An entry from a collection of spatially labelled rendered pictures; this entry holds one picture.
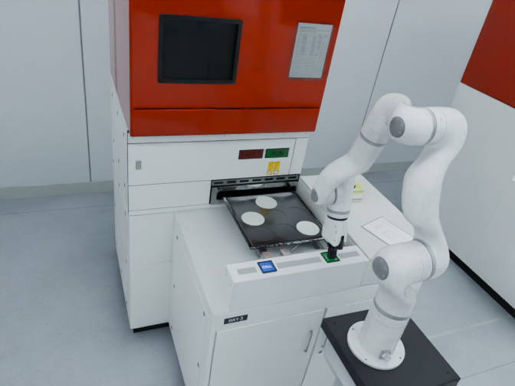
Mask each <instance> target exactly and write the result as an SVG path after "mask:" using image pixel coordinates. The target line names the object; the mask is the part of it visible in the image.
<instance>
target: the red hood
mask: <svg viewBox="0 0 515 386"><path fill-rule="evenodd" d="M345 2H346V0H108V13H109V36H110V73H111V76H112V78H113V83H114V86H115V88H116V93H117V96H118V98H119V101H120V105H121V108H122V111H123V115H124V118H125V120H126V125H127V128H128V130H129V133H130V136H131V137H140V136H193V135H219V134H246V133H273V132H314V131H315V129H316V126H317V120H318V116H319V113H320V107H321V103H322V100H323V94H324V90H325V87H326V81H327V78H328V74H329V70H330V65H331V61H332V57H333V52H334V48H335V44H336V39H337V35H338V31H339V28H340V22H341V18H342V15H343V9H344V5H345Z"/></svg>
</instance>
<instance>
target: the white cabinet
mask: <svg viewBox="0 0 515 386"><path fill-rule="evenodd" d="M377 289H378V283H372V284H368V285H364V286H359V288H355V289H348V290H344V291H339V292H335V293H328V294H323V295H319V296H312V297H308V298H304V299H296V300H292V301H288V302H284V303H276V304H272V305H268V306H261V307H257V308H253V309H245V310H241V311H237V312H230V313H225V314H221V315H216V316H213V315H212V312H211V310H210V307H209V305H208V301H207V299H206V297H205V293H204V291H203V288H202V285H201V283H200V280H199V278H198V274H197V273H196V270H195V267H194V264H193V262H192V258H191V256H190V253H189V250H188V248H187V246H186V243H185V240H184V237H183V235H182V232H181V229H180V227H179V223H178V221H177V219H176V216H175V219H174V233H173V247H172V274H171V288H170V302H169V327H170V330H171V333H172V338H173V341H174V344H175V350H176V353H177V355H178V359H179V364H180V367H181V370H182V376H183V379H184V382H185V386H333V382H334V380H335V376H334V374H333V373H332V371H331V369H330V367H329V365H328V364H327V362H326V360H325V358H324V357H323V352H324V349H325V347H326V345H327V343H328V341H329V339H328V338H327V337H326V335H325V333H324V331H323V330H322V328H321V324H322V321H323V319H324V318H328V317H332V316H339V315H343V314H347V313H351V312H358V311H363V310H367V309H369V308H370V306H371V304H372V301H373V299H374V296H375V294H376V291H377Z"/></svg>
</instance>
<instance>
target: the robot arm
mask: <svg viewBox="0 0 515 386"><path fill-rule="evenodd" d="M466 137H467V120H466V119H465V117H464V115H463V114H462V113H461V112H460V111H458V110H456V109H454V108H450V107H443V106H425V107H415V106H412V102H411V100H410V99H409V98H408V97H407V96H406V95H403V94H400V93H388V94H386V95H384V96H382V97H381V98H379V99H378V100H377V102H376V103H375V105H374V106H373V108H372V109H371V111H370V113H369V115H368V117H367V118H366V121H365V122H364V124H363V126H362V128H361V130H360V131H359V134H358V136H357V137H356V139H355V141H354V143H353V145H352V147H351V149H350V150H349V152H348V153H347V154H345V155H344V156H342V157H340V158H338V159H337V160H335V161H333V162H331V163H330V164H329V165H328V166H327V167H326V168H325V169H324V170H323V171H322V172H321V173H320V174H319V176H318V178H317V180H316V181H315V183H314V185H313V187H312V190H311V194H310V196H311V200H312V202H313V203H314V204H317V205H327V206H326V217H325V219H324V222H323V229H322V236H323V238H324V239H326V240H327V246H328V251H327V256H326V257H327V258H328V259H329V260H330V259H335V258H336V254H337V250H342V249H343V245H345V243H346V237H347V227H348V222H347V219H348V217H349V213H350V208H351V203H352V198H353V189H354V184H355V178H356V176H357V175H360V174H362V173H364V172H367V171H368V170H369V169H370V168H371V167H372V165H373V163H374V162H375V160H376V159H377V157H378V156H379V154H380V152H381V151H382V149H383V148H384V146H385V144H386V143H387V142H388V140H389V138H390V139H391V140H393V141H394V142H397V143H399V144H403V145H406V146H425V147H424V148H423V150H422V152H421V154H420V155H419V157H418V158H417V159H416V160H415V161H414V162H413V163H412V164H411V165H410V167H409V168H408V170H407V171H406V173H405V177H404V180H403V186H402V212H403V214H404V217H405V219H406V220H407V221H408V222H409V223H410V224H411V225H412V226H413V229H414V237H413V239H412V240H410V241H405V242H401V243H396V244H390V245H387V246H384V247H382V248H381V249H379V250H378V251H377V252H376V254H375V255H374V257H373V259H372V262H371V269H372V272H373V274H374V276H375V278H376V280H377V281H378V289H377V291H376V294H375V296H374V299H373V301H372V304H371V306H370V308H369V311H368V313H367V316H366V319H365V321H361V322H357V323H355V324H353V325H352V326H351V327H350V329H349V331H348V334H347V342H348V345H349V348H350V350H351V351H352V353H353V354H354V355H355V356H356V357H357V358H358V359H359V360H360V361H361V362H363V363H364V364H366V365H368V366H370V367H372V368H376V369H380V370H390V369H393V368H397V367H398V366H400V364H401V363H402V361H403V359H404V357H405V349H404V346H403V344H402V342H401V340H400V338H401V337H402V334H403V332H404V330H405V327H406V326H407V324H408V321H409V320H410V318H411V316H412V313H413V311H414V309H415V306H416V303H417V296H416V293H415V291H414V290H413V289H412V288H411V287H410V285H412V284H413V283H419V282H422V281H426V280H431V279H434V278H436V277H439V276H440V275H442V274H443V273H444V272H445V271H446V269H447V268H448V264H449V250H448V245H447V242H446V240H445V237H444V233H443V230H442V228H441V223H440V220H439V202H440V197H441V186H442V182H443V179H444V175H445V173H446V171H447V169H448V166H449V165H450V164H451V162H452V161H453V160H454V158H455V156H456V155H457V154H458V153H459V151H460V150H461V148H462V146H463V144H464V142H465V139H466Z"/></svg>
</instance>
